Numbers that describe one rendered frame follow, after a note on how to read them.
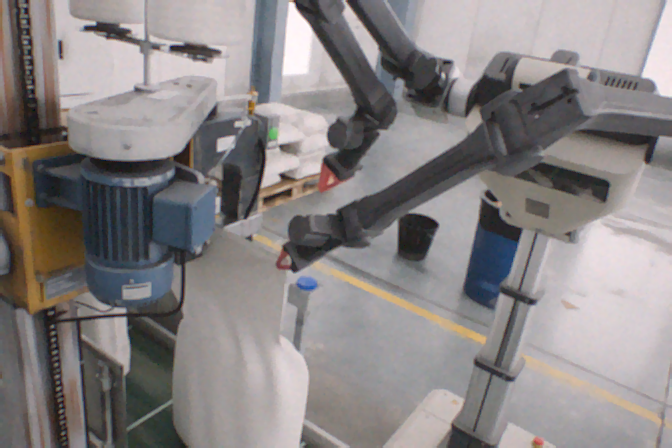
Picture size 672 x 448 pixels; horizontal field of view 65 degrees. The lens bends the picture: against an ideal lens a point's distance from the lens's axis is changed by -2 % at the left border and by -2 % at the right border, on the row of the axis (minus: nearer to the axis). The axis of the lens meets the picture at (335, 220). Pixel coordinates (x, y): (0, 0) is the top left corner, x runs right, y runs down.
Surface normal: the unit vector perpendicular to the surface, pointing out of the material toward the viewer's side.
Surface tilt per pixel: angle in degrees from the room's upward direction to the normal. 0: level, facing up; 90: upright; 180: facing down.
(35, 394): 90
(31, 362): 90
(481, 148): 78
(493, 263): 93
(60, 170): 0
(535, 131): 72
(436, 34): 90
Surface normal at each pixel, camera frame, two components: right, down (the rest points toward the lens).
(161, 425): 0.13, -0.91
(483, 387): -0.57, 0.26
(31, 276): 0.81, 0.32
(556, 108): -0.69, -0.14
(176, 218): -0.19, 0.36
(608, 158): -0.27, -0.54
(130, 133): 0.38, 0.43
